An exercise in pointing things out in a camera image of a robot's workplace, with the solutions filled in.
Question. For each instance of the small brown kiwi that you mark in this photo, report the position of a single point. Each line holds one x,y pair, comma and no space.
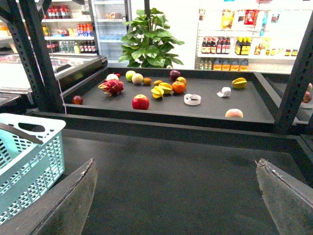
157,82

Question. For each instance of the left store shelf with drinks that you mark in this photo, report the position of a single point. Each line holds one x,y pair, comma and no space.
68,28

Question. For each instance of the pink peach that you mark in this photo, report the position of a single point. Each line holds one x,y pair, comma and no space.
234,113

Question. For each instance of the small dark red plum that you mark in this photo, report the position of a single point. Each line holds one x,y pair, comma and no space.
78,100

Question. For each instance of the black perforated left post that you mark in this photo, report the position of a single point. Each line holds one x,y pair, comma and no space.
23,19

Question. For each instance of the light blue plastic basket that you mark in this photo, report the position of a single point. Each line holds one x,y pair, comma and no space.
27,169

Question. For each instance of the yellow starfruit front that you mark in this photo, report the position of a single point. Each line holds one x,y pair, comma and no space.
157,92

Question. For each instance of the pink dragon fruit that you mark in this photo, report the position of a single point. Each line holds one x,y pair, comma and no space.
112,87

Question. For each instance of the yellow starfruit middle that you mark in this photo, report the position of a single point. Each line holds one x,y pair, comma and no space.
167,88

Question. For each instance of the chest freezer display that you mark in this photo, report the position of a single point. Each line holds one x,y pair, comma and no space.
67,70

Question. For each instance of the green apple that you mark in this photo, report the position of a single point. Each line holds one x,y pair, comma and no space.
129,74

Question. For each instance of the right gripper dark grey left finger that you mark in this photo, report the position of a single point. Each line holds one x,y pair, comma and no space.
63,210

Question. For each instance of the glass door fridge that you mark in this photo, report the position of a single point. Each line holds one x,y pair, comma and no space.
108,18

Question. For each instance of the white round fruit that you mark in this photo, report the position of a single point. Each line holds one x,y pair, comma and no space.
112,76

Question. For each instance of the orange persimmon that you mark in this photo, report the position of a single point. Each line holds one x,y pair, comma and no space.
178,87

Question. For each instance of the black perforated post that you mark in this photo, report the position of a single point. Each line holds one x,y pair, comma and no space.
300,77
23,19

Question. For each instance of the yellow starfruit far right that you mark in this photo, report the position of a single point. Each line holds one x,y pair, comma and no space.
239,83

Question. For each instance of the black fruit display tray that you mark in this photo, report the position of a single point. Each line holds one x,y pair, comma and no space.
258,101

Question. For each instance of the dark purple fruit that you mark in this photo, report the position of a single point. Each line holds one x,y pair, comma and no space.
174,74

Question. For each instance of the red yellow apple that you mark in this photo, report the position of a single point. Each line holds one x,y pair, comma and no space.
182,80

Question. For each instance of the black perforated right post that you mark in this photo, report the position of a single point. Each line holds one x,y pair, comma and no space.
300,77

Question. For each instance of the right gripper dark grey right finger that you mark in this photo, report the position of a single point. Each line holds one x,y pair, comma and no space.
288,200

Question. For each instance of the yellow starfruit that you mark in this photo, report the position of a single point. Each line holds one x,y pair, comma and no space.
167,88
239,83
157,92

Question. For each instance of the right store shelf with bottles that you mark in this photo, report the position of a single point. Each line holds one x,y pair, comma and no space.
254,35

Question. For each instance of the green potted plant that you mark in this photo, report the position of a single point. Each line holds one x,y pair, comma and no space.
148,42

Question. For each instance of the pale melon fruit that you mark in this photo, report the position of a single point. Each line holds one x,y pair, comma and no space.
137,78

